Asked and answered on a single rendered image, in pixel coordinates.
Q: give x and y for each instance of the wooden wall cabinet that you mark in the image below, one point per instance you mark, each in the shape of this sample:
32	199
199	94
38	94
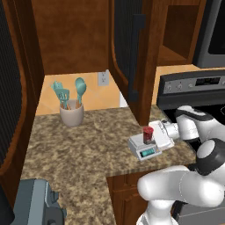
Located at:
70	35

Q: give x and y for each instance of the white rounded object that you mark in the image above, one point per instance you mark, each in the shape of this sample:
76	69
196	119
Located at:
123	101

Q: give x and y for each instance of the beige utensil pot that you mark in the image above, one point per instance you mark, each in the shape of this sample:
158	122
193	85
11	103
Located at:
71	115

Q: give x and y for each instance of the wooden cabinet door dark panel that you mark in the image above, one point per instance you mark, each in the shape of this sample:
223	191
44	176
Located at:
11	88

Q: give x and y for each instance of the white wall outlet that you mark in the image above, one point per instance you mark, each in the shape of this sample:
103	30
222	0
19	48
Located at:
103	78

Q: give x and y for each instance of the grey black stove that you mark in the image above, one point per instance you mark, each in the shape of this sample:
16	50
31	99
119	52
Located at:
190	88

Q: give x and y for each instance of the white digital scale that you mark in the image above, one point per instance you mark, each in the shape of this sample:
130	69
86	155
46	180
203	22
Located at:
140	146

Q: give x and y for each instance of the wooden open shelf cabinet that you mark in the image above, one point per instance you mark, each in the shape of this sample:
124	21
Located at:
178	32

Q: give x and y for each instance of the grey microwave oven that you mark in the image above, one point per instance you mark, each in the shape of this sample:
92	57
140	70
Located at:
212	35

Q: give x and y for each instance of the wooden base cabinet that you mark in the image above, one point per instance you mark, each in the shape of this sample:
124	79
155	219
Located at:
126	199

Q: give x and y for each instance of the red yogurt cup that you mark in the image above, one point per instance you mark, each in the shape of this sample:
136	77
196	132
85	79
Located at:
148	132

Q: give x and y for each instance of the teal slotted spatula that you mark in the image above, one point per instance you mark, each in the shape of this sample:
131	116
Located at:
63	96

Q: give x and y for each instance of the teal spoon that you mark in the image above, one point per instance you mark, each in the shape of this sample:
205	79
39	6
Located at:
80	85

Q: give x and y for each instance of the grey toaster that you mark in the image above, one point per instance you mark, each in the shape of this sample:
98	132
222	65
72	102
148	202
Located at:
35	205

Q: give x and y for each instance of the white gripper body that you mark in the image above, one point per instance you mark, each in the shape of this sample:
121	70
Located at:
163	137

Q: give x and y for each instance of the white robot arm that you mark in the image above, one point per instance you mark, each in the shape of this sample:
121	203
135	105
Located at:
181	187

